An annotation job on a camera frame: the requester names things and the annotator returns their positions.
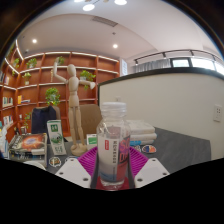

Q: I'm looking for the window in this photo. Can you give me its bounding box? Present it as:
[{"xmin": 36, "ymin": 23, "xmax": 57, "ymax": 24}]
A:
[{"xmin": 171, "ymin": 57, "xmax": 224, "ymax": 75}]

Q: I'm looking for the clear plastic water bottle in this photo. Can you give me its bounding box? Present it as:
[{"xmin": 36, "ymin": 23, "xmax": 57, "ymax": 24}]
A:
[{"xmin": 95, "ymin": 101, "xmax": 132, "ymax": 191}]

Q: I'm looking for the wooden artist mannequin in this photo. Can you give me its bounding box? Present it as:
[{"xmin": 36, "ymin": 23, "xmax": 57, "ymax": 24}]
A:
[{"xmin": 51, "ymin": 63, "xmax": 97, "ymax": 157}]

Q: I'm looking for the branching ceiling lamp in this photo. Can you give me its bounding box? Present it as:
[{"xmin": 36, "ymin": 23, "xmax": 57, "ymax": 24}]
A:
[{"xmin": 73, "ymin": 0, "xmax": 128, "ymax": 12}]

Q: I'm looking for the wooden shelf unit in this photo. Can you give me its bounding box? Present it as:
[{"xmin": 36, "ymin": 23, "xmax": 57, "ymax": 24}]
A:
[{"xmin": 0, "ymin": 39, "xmax": 120, "ymax": 141}]

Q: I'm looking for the round printed sticker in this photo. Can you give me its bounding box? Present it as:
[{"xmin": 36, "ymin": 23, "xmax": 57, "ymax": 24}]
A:
[{"xmin": 49, "ymin": 156, "xmax": 63, "ymax": 167}]

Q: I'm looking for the tan chair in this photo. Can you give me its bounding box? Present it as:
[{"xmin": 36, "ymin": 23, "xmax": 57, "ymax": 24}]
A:
[{"xmin": 68, "ymin": 103, "xmax": 103, "ymax": 137}]

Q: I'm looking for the grey window curtain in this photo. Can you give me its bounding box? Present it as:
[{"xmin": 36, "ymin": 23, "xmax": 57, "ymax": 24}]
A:
[{"xmin": 134, "ymin": 59, "xmax": 172, "ymax": 73}]

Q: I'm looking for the ceiling air vent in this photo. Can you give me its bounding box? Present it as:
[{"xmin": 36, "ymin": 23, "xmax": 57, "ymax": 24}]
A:
[{"xmin": 92, "ymin": 15, "xmax": 119, "ymax": 28}]

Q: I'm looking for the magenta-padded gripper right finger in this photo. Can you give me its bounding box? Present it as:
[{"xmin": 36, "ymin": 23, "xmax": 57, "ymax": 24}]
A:
[{"xmin": 129, "ymin": 146, "xmax": 171, "ymax": 189}]

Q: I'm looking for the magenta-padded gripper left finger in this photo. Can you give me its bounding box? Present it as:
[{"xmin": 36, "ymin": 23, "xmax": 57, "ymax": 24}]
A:
[{"xmin": 54, "ymin": 146, "xmax": 99, "ymax": 190}]

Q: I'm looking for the dark blue chair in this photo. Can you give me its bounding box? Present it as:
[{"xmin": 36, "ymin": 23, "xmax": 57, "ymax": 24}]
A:
[{"xmin": 30, "ymin": 104, "xmax": 58, "ymax": 135}]

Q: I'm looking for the stack of white packages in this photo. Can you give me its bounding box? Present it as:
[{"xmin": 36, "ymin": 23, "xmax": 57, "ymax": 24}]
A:
[{"xmin": 125, "ymin": 119, "xmax": 158, "ymax": 143}]

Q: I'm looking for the small green white box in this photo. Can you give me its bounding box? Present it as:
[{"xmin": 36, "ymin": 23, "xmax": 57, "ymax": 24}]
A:
[{"xmin": 85, "ymin": 133, "xmax": 99, "ymax": 151}]

